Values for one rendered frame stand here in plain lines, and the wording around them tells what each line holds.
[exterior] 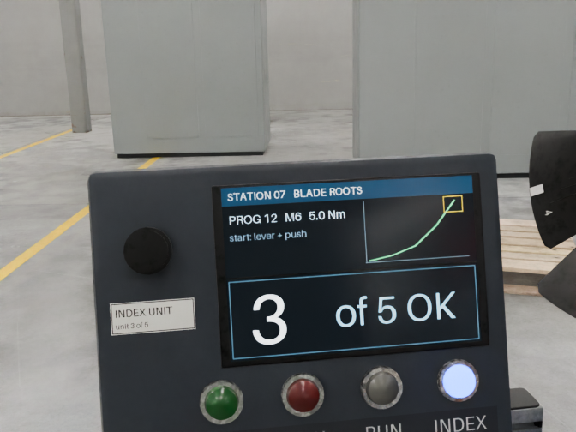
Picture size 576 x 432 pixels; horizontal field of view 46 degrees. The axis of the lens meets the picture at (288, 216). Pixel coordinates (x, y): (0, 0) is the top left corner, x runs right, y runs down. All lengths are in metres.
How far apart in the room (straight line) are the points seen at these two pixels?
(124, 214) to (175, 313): 0.07
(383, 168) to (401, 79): 5.96
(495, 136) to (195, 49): 3.50
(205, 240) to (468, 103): 6.12
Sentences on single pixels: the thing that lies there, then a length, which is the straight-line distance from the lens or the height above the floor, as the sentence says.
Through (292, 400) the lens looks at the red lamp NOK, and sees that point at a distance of 0.43.
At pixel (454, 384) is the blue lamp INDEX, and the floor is 1.12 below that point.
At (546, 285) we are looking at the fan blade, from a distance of 1.08.
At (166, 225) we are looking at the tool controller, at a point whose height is 1.22.
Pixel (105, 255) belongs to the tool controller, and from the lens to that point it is 0.42.
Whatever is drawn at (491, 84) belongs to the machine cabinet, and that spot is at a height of 0.88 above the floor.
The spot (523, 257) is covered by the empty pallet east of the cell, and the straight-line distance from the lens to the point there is 3.91.
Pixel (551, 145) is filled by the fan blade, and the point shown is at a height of 1.13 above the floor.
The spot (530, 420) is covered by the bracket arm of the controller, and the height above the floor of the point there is 1.04.
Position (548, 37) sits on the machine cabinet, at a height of 1.28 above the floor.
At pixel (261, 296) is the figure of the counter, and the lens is 0.42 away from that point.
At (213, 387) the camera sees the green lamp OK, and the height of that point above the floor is 1.13.
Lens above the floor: 1.33
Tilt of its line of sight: 15 degrees down
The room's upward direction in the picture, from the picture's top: 1 degrees counter-clockwise
